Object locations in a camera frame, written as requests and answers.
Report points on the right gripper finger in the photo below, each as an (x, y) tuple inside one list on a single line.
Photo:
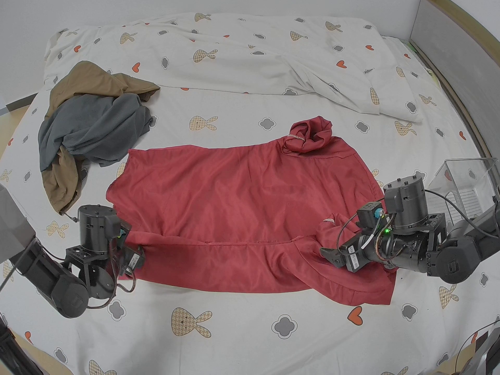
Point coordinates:
[(334, 257)]

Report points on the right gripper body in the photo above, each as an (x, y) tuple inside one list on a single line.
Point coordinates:
[(367, 252)]

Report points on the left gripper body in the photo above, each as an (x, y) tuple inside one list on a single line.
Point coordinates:
[(134, 262)]

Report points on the red shirt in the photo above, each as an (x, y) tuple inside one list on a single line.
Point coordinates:
[(234, 193)]

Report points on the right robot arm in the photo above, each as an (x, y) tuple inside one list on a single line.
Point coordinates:
[(453, 260)]

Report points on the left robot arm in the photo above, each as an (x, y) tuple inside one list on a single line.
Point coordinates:
[(58, 283)]

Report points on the clear plastic box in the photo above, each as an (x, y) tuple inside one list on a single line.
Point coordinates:
[(468, 178)]

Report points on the grey garment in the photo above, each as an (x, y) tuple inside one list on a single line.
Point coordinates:
[(101, 131)]

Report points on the brown garment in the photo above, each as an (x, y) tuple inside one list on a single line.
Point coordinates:
[(90, 78)]

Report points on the white printed quilt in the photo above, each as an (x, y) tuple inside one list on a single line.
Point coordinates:
[(254, 65)]

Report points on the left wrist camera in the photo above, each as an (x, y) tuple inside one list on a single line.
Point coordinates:
[(119, 231)]

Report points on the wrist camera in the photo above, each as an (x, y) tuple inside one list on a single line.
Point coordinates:
[(119, 231), (371, 213)]

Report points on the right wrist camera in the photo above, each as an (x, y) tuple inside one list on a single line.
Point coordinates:
[(371, 213)]

